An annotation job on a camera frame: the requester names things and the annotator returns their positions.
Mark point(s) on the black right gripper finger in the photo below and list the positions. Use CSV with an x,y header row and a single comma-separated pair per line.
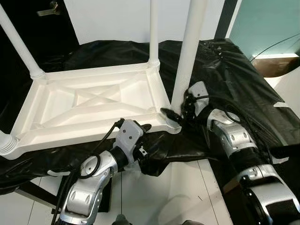
x,y
169,114

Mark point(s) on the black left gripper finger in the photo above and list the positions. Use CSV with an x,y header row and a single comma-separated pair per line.
x,y
146,127

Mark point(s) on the white plastic table top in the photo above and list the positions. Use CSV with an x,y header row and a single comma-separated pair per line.
x,y
93,103

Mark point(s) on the white plastic table leg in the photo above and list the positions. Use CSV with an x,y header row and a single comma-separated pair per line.
x,y
18,42
5,143
190,51
153,28

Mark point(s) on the black plastic sheet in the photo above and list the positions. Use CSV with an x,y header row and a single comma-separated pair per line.
x,y
253,93

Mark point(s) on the dark green left robot leg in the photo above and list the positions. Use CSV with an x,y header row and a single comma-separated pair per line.
x,y
121,220

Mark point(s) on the dark green robot leg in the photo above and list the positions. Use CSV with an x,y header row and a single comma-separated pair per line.
x,y
121,220
192,222

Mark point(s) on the dark green right robot leg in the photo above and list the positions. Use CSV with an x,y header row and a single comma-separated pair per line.
x,y
192,222

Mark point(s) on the white tape piece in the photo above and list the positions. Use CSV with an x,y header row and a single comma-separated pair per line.
x,y
56,173
283,104
281,159

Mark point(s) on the brown cardboard box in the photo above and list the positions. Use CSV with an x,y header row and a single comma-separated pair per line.
x,y
276,66

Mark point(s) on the white curved furniture panel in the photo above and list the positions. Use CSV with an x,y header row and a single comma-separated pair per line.
x,y
288,89

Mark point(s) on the black door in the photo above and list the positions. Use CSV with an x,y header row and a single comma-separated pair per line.
x,y
23,28

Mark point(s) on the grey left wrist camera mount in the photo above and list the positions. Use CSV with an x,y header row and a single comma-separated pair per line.
x,y
130,136

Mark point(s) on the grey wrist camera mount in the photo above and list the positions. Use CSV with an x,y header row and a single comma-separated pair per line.
x,y
197,93
130,136

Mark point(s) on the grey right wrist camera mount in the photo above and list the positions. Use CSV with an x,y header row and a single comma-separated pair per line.
x,y
197,93

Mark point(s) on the dark grey window frame post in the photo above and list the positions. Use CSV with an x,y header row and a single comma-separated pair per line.
x,y
227,18

